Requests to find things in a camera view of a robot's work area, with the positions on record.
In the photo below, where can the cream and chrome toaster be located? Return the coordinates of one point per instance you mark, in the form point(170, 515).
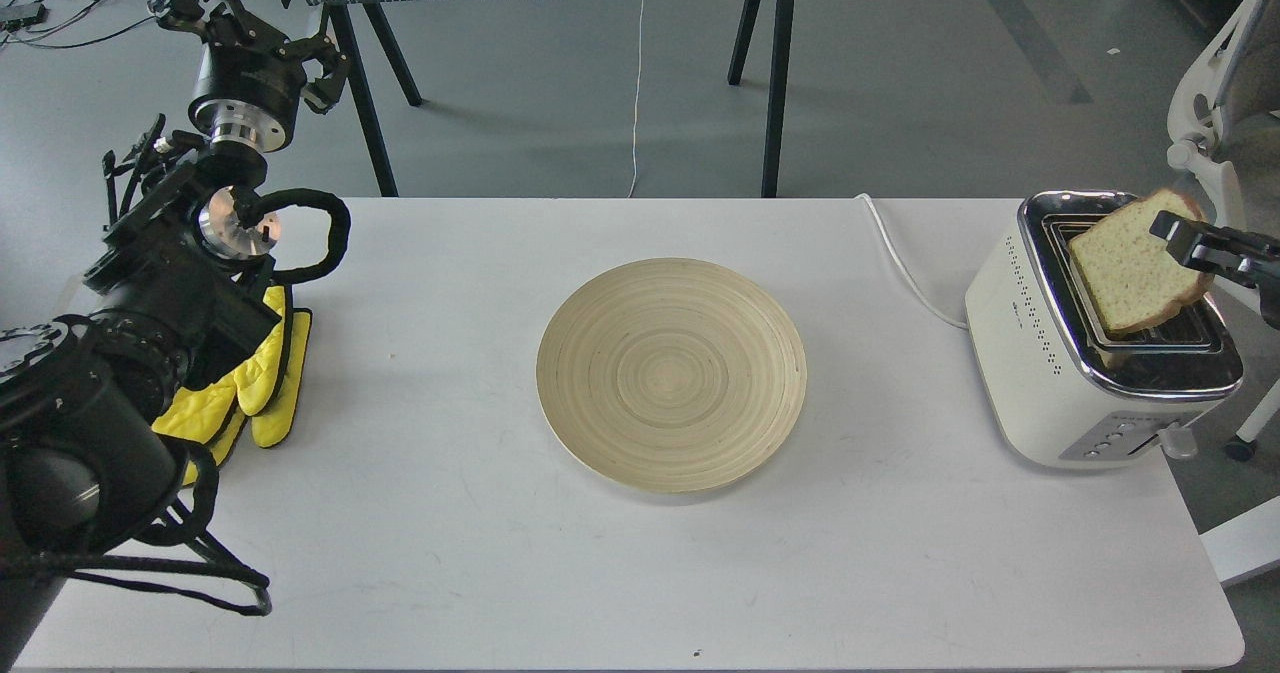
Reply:
point(1065, 393)

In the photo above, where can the yellow oven mitt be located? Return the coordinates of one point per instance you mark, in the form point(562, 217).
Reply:
point(259, 398)

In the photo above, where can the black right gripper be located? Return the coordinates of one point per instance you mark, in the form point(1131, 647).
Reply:
point(1224, 251)

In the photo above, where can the slice of bread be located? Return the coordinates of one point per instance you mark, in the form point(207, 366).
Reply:
point(1130, 277)

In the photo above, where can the white office chair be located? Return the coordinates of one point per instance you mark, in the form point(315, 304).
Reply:
point(1233, 80)

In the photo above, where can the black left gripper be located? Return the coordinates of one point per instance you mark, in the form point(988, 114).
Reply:
point(253, 79)

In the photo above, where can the round bamboo plate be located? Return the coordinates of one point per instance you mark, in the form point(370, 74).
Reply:
point(671, 375)

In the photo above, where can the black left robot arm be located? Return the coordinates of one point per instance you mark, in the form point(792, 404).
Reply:
point(90, 490)

